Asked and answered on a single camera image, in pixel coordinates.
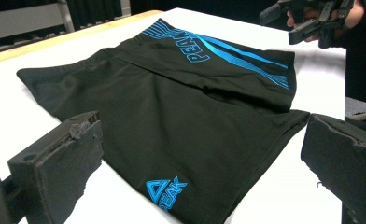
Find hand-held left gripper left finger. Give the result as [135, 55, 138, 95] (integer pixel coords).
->
[7, 110, 105, 224]

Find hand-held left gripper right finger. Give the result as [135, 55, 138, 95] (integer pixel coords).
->
[301, 113, 366, 224]

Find black shorts with blue print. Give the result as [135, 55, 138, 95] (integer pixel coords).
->
[16, 17, 311, 224]

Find wooden table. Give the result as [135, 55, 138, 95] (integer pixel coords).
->
[0, 9, 164, 67]

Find grey metal stand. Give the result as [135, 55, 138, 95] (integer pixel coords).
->
[0, 0, 77, 43]

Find dark curtain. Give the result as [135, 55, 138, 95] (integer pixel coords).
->
[66, 0, 123, 31]

